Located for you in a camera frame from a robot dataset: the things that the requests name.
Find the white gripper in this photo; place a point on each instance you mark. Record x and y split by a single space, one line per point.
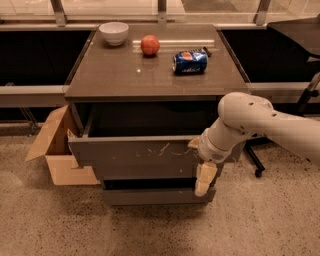
210 150

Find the grey top drawer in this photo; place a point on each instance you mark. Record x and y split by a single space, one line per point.
141 140

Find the grey drawer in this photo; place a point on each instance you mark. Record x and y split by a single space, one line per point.
153 192
141 140

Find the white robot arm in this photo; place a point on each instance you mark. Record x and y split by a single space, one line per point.
240 116

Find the grey drawer cabinet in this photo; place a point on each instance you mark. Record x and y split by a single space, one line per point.
125 74

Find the grey lower drawer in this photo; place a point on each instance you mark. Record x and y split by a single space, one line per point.
153 192

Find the black rolling stand base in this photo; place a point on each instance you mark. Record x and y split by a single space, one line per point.
253 141

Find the blue soda can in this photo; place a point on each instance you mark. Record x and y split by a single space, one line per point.
189 62

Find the dark snack wrapper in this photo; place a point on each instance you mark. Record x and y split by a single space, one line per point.
203 49

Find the red apple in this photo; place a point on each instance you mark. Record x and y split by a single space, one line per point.
150 45

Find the crumpled bag in box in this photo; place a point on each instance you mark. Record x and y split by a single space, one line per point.
70 134

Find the open cardboard box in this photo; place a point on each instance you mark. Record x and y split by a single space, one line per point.
52 144

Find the white ceramic bowl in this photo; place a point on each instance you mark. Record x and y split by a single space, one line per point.
114 33

